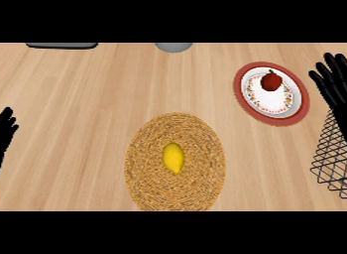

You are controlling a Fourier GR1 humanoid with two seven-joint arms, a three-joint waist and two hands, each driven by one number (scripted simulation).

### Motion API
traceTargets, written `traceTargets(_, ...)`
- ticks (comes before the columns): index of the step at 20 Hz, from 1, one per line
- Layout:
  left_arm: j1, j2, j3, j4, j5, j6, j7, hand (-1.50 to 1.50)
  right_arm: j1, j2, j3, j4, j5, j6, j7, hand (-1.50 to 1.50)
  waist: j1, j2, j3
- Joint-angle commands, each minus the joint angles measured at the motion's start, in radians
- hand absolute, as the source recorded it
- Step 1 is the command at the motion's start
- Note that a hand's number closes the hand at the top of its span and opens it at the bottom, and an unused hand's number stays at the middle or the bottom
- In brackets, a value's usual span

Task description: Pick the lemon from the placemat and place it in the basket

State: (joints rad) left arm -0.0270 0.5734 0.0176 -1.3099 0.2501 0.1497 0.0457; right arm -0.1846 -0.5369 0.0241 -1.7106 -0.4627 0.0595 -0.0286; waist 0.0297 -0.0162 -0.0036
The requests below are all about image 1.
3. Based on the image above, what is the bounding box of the grey round object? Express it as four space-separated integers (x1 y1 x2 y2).
153 42 195 54

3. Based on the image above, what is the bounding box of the black wire basket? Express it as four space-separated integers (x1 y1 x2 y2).
308 108 347 208

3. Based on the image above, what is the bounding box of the yellow lemon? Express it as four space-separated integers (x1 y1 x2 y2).
161 142 186 176

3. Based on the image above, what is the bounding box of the round woven straw placemat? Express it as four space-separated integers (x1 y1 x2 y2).
122 112 227 212

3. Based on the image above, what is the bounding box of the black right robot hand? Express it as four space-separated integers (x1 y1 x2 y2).
307 52 347 157

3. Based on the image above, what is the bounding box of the red apple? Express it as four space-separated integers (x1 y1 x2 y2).
260 68 283 92

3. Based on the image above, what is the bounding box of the red rimmed white plate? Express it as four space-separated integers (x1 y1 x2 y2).
233 61 311 127

